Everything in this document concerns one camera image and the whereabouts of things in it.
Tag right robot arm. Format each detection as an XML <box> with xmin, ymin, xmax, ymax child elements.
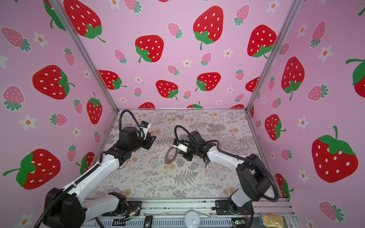
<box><xmin>173</xmin><ymin>131</ymin><xmax>279</xmax><ymax>214</ymax></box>

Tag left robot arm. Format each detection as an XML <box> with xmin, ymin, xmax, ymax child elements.
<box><xmin>35</xmin><ymin>127</ymin><xmax>156</xmax><ymax>228</ymax></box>

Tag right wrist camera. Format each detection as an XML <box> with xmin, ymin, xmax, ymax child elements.
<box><xmin>172</xmin><ymin>141</ymin><xmax>188</xmax><ymax>153</ymax></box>

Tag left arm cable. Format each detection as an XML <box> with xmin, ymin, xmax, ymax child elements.
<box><xmin>118</xmin><ymin>109</ymin><xmax>143</xmax><ymax>132</ymax></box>

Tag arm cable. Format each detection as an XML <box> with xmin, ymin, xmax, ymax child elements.
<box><xmin>118</xmin><ymin>109</ymin><xmax>143</xmax><ymax>132</ymax></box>
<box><xmin>173</xmin><ymin>125</ymin><xmax>280</xmax><ymax>203</ymax></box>

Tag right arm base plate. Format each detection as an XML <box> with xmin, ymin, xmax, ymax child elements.
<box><xmin>212</xmin><ymin>199</ymin><xmax>254</xmax><ymax>216</ymax></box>

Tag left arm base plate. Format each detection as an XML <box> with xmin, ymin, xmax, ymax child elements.
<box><xmin>101</xmin><ymin>200</ymin><xmax>142</xmax><ymax>217</ymax></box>

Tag aluminium front rail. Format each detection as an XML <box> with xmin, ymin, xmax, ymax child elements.
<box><xmin>83</xmin><ymin>198</ymin><xmax>301</xmax><ymax>228</ymax></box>

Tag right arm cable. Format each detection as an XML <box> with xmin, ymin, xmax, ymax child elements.
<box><xmin>173</xmin><ymin>125</ymin><xmax>280</xmax><ymax>203</ymax></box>

